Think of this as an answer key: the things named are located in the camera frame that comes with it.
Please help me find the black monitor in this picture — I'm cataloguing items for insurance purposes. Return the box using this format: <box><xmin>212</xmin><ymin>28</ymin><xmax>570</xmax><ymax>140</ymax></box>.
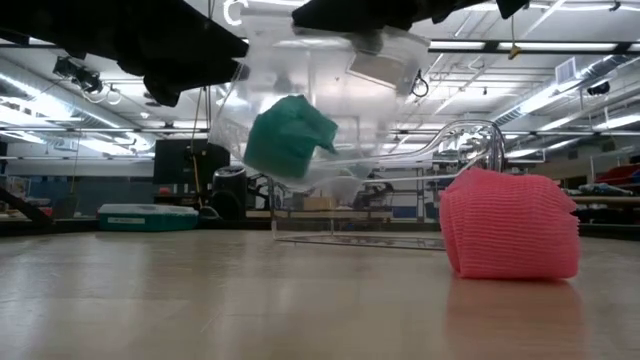
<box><xmin>152</xmin><ymin>138</ymin><xmax>232</xmax><ymax>185</ymax></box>

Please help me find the black hanging cable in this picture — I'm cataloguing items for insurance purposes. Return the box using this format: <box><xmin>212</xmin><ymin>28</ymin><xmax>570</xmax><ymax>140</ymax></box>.
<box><xmin>189</xmin><ymin>85</ymin><xmax>216</xmax><ymax>206</ymax></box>

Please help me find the pink elastic bandage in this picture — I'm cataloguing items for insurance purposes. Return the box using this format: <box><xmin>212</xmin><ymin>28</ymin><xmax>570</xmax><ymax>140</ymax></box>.
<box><xmin>438</xmin><ymin>167</ymin><xmax>582</xmax><ymax>280</ymax></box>

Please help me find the teal storage box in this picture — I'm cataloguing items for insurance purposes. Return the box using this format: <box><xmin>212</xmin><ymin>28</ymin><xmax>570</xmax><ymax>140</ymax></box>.
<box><xmin>97</xmin><ymin>203</ymin><xmax>200</xmax><ymax>232</ymax></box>

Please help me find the brown cardboard box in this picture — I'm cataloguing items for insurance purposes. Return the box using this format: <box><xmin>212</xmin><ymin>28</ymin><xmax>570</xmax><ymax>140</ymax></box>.
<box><xmin>302</xmin><ymin>196</ymin><xmax>336</xmax><ymax>212</ymax></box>

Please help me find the white ceiling vent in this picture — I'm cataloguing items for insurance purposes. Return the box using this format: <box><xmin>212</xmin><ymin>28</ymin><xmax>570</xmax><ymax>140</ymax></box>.
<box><xmin>554</xmin><ymin>57</ymin><xmax>579</xmax><ymax>86</ymax></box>

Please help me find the yellow hanging tag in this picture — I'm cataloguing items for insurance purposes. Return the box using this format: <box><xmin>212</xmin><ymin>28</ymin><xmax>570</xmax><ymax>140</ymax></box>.
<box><xmin>507</xmin><ymin>14</ymin><xmax>521</xmax><ymax>61</ymax></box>

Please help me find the black overhead light bar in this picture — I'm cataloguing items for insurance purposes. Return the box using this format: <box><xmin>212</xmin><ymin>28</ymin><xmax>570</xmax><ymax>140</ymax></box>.
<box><xmin>0</xmin><ymin>37</ymin><xmax>640</xmax><ymax>55</ymax></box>

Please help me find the white coiled cable ring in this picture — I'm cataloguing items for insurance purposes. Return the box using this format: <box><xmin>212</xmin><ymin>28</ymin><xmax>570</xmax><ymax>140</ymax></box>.
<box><xmin>222</xmin><ymin>0</ymin><xmax>250</xmax><ymax>27</ymax></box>

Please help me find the clear plastic bin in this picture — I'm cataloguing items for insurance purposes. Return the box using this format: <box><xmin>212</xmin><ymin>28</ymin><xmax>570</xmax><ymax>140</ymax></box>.
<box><xmin>269</xmin><ymin>118</ymin><xmax>506</xmax><ymax>251</ymax></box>

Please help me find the black diagonal strut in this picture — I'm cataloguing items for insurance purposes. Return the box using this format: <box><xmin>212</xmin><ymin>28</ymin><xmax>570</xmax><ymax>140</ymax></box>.
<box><xmin>0</xmin><ymin>187</ymin><xmax>54</xmax><ymax>226</ymax></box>

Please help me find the clear plastic zip bag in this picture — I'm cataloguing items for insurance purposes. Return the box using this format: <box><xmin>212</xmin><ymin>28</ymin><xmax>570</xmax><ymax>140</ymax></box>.
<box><xmin>207</xmin><ymin>12</ymin><xmax>432</xmax><ymax>205</ymax></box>

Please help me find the green elastic bandage roll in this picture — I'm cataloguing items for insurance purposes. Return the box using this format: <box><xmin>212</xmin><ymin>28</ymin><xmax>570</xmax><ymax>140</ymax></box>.
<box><xmin>243</xmin><ymin>94</ymin><xmax>340</xmax><ymax>180</ymax></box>

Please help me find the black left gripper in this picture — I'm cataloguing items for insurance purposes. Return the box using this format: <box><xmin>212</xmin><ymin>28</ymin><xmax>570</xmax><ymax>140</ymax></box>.
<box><xmin>0</xmin><ymin>0</ymin><xmax>250</xmax><ymax>108</ymax></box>

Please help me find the red storage bin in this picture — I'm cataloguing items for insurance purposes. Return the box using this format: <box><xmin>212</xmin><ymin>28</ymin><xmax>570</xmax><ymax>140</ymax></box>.
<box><xmin>594</xmin><ymin>163</ymin><xmax>640</xmax><ymax>187</ymax></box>

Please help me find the black round bin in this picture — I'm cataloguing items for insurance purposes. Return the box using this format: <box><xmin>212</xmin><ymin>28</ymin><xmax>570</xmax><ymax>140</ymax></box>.
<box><xmin>210</xmin><ymin>166</ymin><xmax>248</xmax><ymax>221</ymax></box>

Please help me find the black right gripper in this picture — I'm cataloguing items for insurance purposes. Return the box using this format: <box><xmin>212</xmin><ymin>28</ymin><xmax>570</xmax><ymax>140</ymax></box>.
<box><xmin>292</xmin><ymin>0</ymin><xmax>530</xmax><ymax>55</ymax></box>

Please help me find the wooden workbench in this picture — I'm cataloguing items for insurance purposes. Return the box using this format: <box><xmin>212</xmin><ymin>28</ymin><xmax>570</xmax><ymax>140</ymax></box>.
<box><xmin>569</xmin><ymin>194</ymin><xmax>640</xmax><ymax>221</ymax></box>

